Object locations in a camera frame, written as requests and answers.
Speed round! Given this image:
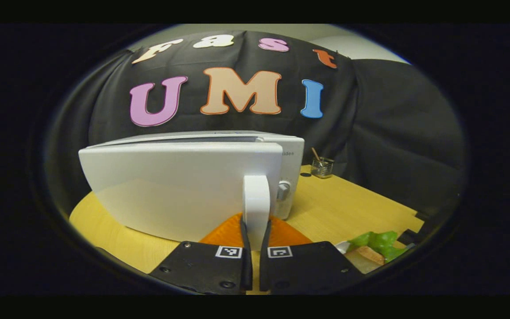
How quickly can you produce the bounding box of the green lettuce sandwich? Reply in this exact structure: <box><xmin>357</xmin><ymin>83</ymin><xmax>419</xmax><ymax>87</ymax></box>
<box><xmin>348</xmin><ymin>230</ymin><xmax>410</xmax><ymax>266</ymax></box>

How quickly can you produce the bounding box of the wire mesh holder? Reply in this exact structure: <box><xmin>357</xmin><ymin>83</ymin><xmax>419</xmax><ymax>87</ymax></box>
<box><xmin>311</xmin><ymin>156</ymin><xmax>335</xmax><ymax>179</ymax></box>

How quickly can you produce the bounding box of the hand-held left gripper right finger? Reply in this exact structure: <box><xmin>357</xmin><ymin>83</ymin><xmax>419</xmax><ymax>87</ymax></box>
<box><xmin>259</xmin><ymin>215</ymin><xmax>366</xmax><ymax>295</ymax></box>

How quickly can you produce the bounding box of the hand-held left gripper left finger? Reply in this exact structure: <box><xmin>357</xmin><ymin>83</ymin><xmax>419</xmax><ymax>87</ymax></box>
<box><xmin>148</xmin><ymin>213</ymin><xmax>254</xmax><ymax>295</ymax></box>

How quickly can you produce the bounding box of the white microwave oven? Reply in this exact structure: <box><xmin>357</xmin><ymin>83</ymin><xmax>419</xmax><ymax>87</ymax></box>
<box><xmin>78</xmin><ymin>130</ymin><xmax>305</xmax><ymax>251</ymax></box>

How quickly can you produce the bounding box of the white rectangular tray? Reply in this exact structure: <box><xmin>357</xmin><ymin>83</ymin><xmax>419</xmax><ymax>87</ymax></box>
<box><xmin>335</xmin><ymin>240</ymin><xmax>415</xmax><ymax>275</ymax></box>

